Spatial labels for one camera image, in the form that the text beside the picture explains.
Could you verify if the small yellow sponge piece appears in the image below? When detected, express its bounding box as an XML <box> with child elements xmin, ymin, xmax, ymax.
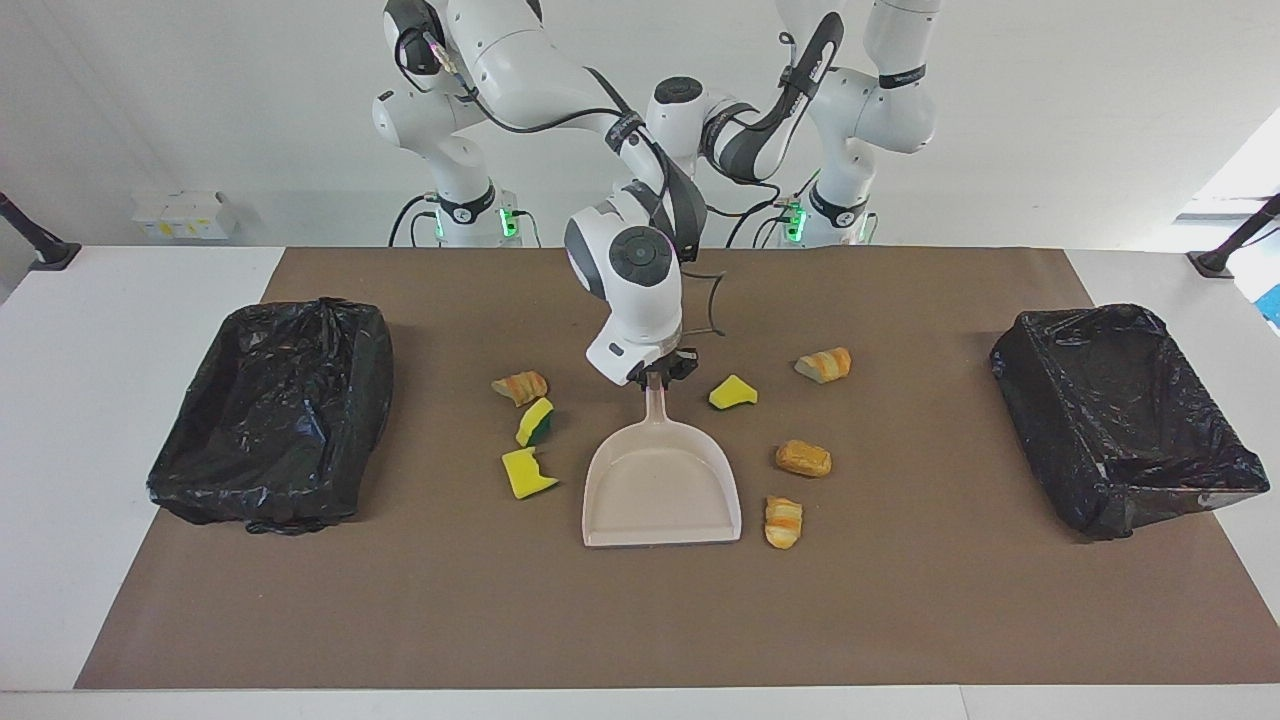
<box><xmin>709</xmin><ymin>374</ymin><xmax>759</xmax><ymax>411</ymax></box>

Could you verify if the yellow sponge piece green-backed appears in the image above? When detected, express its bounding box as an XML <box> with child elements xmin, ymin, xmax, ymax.
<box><xmin>515</xmin><ymin>397</ymin><xmax>556</xmax><ymax>448</ymax></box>

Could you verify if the beige plastic dustpan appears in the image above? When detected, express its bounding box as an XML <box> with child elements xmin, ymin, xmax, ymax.
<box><xmin>583</xmin><ymin>375</ymin><xmax>743</xmax><ymax>548</ymax></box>

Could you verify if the torn striped bread piece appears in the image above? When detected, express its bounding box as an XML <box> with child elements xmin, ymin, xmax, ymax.
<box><xmin>491</xmin><ymin>371</ymin><xmax>550</xmax><ymax>408</ymax></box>

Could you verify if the striped bread piece pale end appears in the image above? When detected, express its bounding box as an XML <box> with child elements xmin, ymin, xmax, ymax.
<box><xmin>794</xmin><ymin>347</ymin><xmax>853</xmax><ymax>385</ymax></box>

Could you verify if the yellow sponge piece jagged edge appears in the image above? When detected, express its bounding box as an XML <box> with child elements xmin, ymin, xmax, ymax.
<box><xmin>501</xmin><ymin>447</ymin><xmax>560</xmax><ymax>501</ymax></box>

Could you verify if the round brown bread bun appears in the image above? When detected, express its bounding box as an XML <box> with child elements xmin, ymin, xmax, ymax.
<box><xmin>775</xmin><ymin>439</ymin><xmax>833</xmax><ymax>478</ymax></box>

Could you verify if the long striped bread piece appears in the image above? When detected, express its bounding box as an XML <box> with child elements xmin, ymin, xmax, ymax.
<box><xmin>764</xmin><ymin>496</ymin><xmax>804</xmax><ymax>550</ymax></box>

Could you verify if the bin lined black plastic bag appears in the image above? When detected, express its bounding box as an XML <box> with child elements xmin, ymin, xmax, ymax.
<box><xmin>990</xmin><ymin>303</ymin><xmax>1271</xmax><ymax>542</ymax></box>
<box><xmin>147</xmin><ymin>296</ymin><xmax>395</xmax><ymax>535</ymax></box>

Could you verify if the brown paper table mat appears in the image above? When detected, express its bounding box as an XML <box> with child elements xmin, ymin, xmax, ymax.
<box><xmin>75</xmin><ymin>247</ymin><xmax>1280</xmax><ymax>690</ymax></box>

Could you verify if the black pole with base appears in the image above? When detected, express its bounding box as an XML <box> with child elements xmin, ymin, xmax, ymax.
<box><xmin>0</xmin><ymin>190</ymin><xmax>83</xmax><ymax>272</ymax></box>
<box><xmin>1186</xmin><ymin>192</ymin><xmax>1280</xmax><ymax>280</ymax></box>

